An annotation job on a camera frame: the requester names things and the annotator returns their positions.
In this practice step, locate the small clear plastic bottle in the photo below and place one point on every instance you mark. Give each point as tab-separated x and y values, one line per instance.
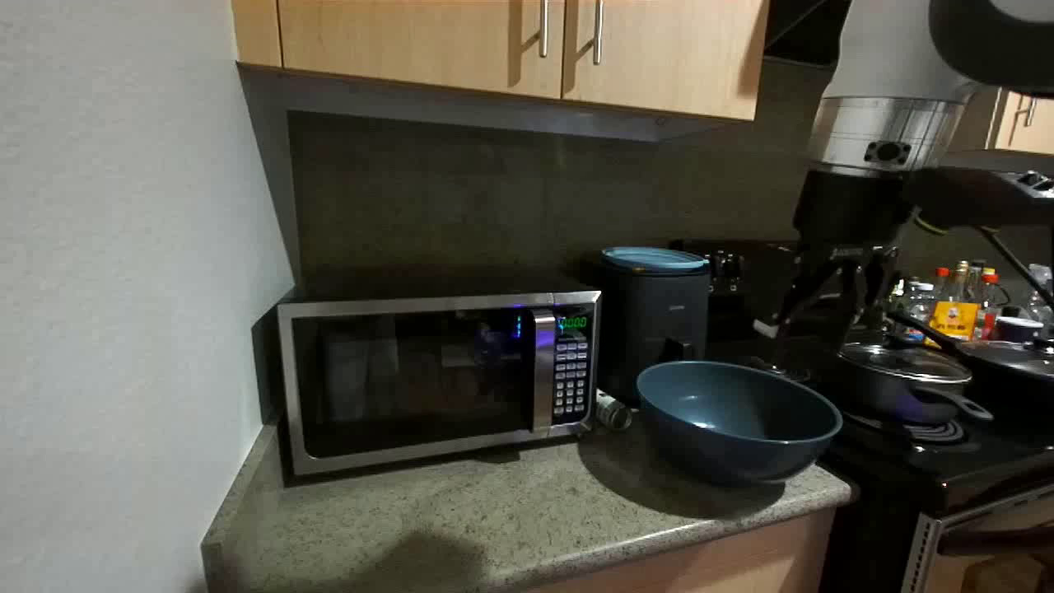
610	414

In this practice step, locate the black air fryer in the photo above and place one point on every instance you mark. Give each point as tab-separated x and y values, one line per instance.
651	314

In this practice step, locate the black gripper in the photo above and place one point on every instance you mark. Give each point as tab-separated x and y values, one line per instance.
841	223

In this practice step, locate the light blue plate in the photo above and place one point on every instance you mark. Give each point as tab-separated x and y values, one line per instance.
654	259

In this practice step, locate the large dark blue bowl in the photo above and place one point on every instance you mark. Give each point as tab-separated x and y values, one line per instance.
731	423

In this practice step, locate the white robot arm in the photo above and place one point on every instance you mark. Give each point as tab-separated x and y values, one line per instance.
882	128

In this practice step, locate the yellow label sauce bottle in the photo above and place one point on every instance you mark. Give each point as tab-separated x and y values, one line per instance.
953	310

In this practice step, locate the stainless steel microwave oven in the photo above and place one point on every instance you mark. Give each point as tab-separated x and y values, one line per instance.
425	376

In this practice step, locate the wooden upper cabinet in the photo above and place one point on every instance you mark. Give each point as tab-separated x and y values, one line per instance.
687	58

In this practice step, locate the dark range hood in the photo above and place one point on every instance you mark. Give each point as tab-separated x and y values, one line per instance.
806	30

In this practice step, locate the black electric stove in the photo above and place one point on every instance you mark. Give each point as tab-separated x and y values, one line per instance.
940	507

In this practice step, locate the black pan with glass lid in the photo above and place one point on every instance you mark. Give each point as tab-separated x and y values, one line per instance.
913	385

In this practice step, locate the red cap condiment bottle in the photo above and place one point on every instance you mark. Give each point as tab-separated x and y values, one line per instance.
988	301

